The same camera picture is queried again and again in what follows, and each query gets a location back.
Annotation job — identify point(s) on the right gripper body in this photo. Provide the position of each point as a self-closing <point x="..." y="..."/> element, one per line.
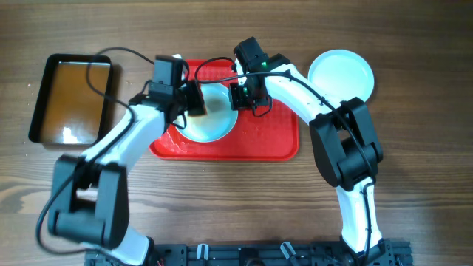
<point x="243" y="97"/>

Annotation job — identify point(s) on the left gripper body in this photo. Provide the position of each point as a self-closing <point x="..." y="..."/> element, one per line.
<point x="188" y="96"/>

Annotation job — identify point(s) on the white plate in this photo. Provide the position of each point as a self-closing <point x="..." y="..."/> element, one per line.
<point x="219" y="119"/>
<point x="342" y="73"/>

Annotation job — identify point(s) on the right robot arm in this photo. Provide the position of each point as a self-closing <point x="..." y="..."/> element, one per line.
<point x="346" y="147"/>

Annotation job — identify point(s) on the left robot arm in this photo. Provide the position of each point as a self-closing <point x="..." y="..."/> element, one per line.
<point x="89" y="202"/>

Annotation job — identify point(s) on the red plastic tray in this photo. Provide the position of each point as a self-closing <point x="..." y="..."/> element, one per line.
<point x="272" y="137"/>

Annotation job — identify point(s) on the black water basin tray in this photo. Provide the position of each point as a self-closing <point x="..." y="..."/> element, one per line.
<point x="70" y="109"/>

